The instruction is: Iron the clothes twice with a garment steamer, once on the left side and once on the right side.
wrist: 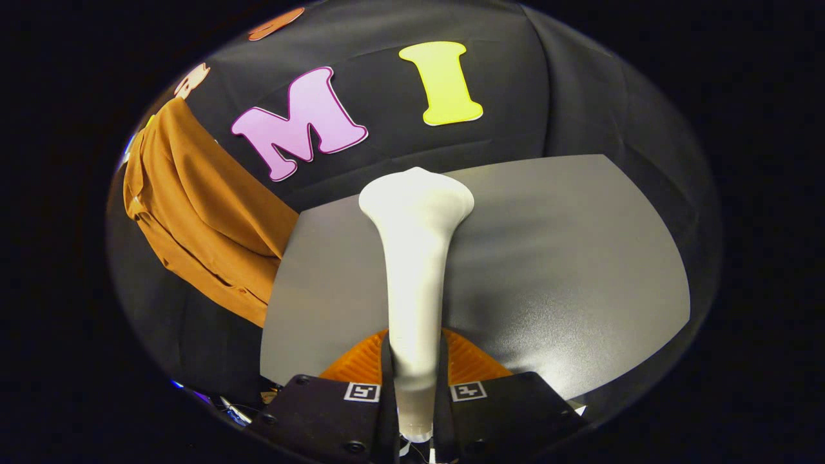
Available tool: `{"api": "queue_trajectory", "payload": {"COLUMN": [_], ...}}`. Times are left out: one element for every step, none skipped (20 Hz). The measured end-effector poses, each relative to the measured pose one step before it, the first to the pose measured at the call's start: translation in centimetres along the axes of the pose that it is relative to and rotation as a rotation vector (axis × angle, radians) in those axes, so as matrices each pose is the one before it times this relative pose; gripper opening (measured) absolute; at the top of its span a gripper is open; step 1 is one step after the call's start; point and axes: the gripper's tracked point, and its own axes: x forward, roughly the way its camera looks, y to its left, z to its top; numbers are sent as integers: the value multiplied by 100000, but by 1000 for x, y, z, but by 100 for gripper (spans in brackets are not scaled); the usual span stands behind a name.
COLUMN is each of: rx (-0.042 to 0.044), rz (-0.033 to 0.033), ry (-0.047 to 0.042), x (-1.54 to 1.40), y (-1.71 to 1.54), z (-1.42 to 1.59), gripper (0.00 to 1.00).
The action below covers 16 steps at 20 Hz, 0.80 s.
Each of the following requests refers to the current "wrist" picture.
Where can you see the grey cabinet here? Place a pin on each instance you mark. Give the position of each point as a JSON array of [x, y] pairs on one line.
[[567, 258]]

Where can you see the black backdrop cloth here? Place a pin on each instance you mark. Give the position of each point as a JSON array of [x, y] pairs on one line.
[[515, 96]]

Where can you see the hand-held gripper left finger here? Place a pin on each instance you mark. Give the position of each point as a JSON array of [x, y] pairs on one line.
[[389, 399]]

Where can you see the brown button shirt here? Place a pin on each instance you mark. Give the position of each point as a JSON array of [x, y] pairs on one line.
[[206, 219]]

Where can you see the white garment steamer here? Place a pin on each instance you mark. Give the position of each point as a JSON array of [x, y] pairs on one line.
[[416, 258]]

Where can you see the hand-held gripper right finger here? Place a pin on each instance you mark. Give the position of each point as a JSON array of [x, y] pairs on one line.
[[441, 399]]

